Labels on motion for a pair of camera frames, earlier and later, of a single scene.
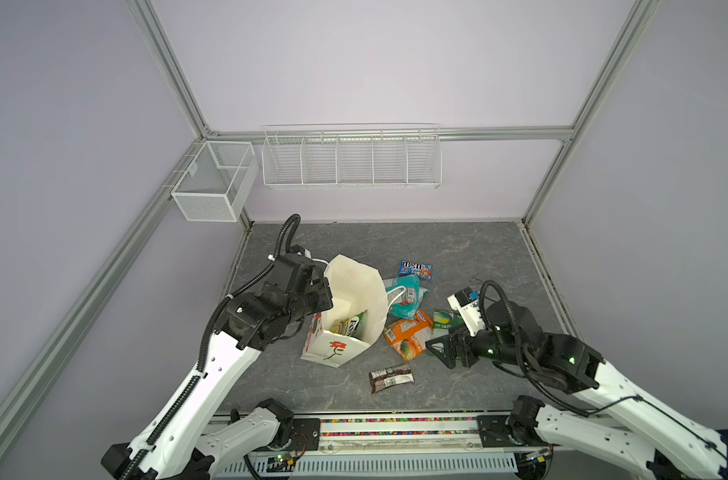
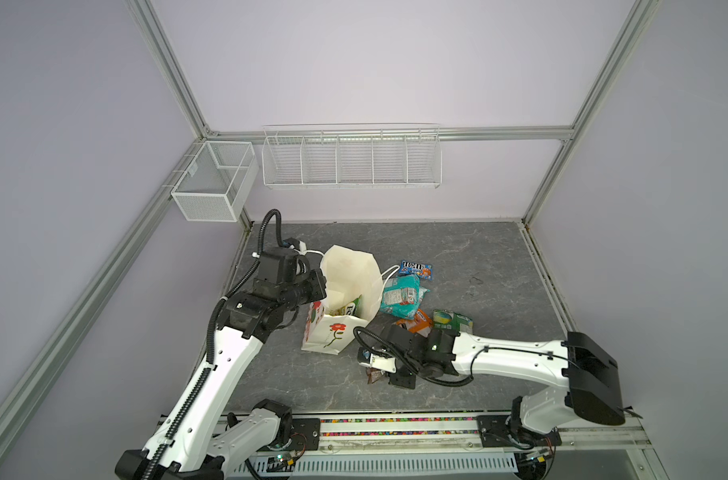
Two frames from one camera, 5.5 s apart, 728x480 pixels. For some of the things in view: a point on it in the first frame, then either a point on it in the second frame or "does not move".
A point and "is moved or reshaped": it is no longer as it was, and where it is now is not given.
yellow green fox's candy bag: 351,326 to 351,309
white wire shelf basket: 352,156 does not move
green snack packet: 444,319 does not move
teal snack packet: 404,294 does not move
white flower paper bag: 356,318 is moved or reshaped
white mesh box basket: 217,183 does not move
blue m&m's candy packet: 424,271 does not move
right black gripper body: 458,347 to 397,355
